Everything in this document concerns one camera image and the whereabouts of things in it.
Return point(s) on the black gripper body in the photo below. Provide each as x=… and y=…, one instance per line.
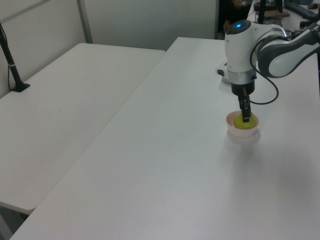
x=236, y=88

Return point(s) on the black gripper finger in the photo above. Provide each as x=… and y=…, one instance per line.
x=245, y=110

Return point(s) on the green pear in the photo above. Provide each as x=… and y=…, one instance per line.
x=237, y=123

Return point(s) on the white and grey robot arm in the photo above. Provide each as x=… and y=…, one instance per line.
x=240, y=50

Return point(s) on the grey bowl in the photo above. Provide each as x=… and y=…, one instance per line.
x=225, y=80

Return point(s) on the pink bowl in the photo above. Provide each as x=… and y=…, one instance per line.
x=241, y=133

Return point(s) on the person in dark clothes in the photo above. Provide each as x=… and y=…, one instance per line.
x=226, y=25

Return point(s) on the black monitor stand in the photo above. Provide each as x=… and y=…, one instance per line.
x=262, y=11

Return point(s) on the brown pad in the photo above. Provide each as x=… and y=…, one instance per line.
x=276, y=14

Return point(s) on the black keyboard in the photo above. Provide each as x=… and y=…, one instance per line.
x=300, y=9

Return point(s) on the black computer mouse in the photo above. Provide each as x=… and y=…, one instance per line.
x=313, y=5

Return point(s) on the grey metal partition post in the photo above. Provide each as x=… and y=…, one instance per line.
x=85, y=22

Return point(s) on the black camera pole with base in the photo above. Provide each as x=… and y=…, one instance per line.
x=13, y=72

